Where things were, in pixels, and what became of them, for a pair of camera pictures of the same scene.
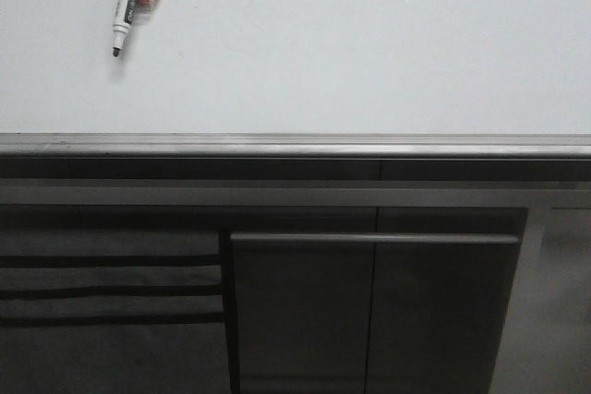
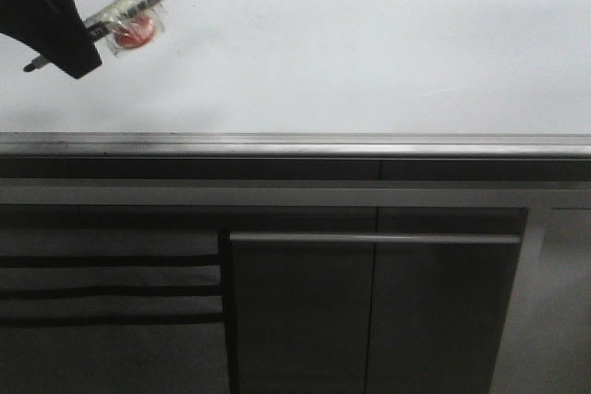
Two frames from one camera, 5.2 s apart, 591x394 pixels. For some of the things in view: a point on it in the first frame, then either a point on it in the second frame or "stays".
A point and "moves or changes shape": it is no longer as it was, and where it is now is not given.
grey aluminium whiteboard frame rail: (297, 146) stays
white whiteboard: (299, 42) stays
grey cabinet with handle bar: (370, 299) stays
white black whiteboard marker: (126, 1) moves or changes shape
